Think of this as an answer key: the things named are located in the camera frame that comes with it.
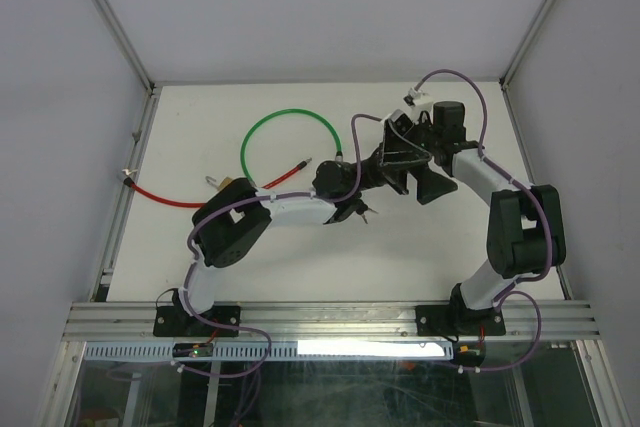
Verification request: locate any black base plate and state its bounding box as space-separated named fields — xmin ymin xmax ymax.
xmin=415 ymin=305 xmax=506 ymax=338
xmin=152 ymin=304 xmax=241 ymax=338

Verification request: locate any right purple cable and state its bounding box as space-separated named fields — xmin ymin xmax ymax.
xmin=412 ymin=68 xmax=556 ymax=373

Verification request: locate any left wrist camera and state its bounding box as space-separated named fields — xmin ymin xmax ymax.
xmin=385 ymin=109 xmax=415 ymax=137

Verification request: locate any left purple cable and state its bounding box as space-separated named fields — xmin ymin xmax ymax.
xmin=182 ymin=114 xmax=389 ymax=318

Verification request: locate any purple cable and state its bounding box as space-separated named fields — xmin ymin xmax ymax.
xmin=412 ymin=68 xmax=556 ymax=373
xmin=182 ymin=114 xmax=389 ymax=318

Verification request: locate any red cable lock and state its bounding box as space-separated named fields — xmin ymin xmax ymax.
xmin=121 ymin=157 xmax=312 ymax=209

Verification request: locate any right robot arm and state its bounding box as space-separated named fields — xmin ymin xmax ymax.
xmin=411 ymin=101 xmax=566 ymax=338

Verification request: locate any brass padlock near red cable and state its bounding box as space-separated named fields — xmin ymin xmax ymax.
xmin=205 ymin=176 xmax=233 ymax=191

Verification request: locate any white slotted cable duct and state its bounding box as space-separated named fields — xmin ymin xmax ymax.
xmin=84 ymin=339 xmax=453 ymax=362

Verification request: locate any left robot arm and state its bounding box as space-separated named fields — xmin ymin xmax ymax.
xmin=153 ymin=115 xmax=434 ymax=337

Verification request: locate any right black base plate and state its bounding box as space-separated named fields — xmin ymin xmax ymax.
xmin=415 ymin=305 xmax=506 ymax=338

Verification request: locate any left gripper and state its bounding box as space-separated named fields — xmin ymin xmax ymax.
xmin=349 ymin=123 xmax=458 ymax=207

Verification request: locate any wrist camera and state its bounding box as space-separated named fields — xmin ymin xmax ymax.
xmin=403 ymin=88 xmax=434 ymax=112
xmin=385 ymin=109 xmax=415 ymax=137

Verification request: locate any aluminium front rail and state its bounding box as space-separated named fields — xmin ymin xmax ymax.
xmin=63 ymin=300 xmax=600 ymax=342

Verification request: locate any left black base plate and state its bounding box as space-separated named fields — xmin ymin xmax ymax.
xmin=152 ymin=304 xmax=241 ymax=338

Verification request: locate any green cable lock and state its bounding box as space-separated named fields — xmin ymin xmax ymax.
xmin=239 ymin=108 xmax=343 ymax=189

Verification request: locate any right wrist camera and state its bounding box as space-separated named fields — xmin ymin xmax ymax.
xmin=403 ymin=88 xmax=434 ymax=112

